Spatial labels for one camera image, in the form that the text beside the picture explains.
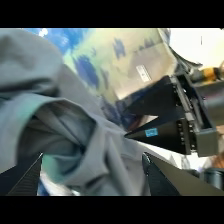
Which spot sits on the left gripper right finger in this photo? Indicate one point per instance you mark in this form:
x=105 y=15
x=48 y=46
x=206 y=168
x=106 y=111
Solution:
x=170 y=181

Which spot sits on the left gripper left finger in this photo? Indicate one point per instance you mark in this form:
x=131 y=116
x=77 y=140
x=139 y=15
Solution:
x=23 y=181

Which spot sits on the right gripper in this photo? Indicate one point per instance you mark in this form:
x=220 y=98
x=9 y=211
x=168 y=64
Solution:
x=196 y=126

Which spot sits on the grey garment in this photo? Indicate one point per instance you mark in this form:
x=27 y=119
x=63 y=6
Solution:
x=50 y=100

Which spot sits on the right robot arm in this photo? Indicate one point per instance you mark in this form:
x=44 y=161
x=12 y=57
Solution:
x=213 y=100

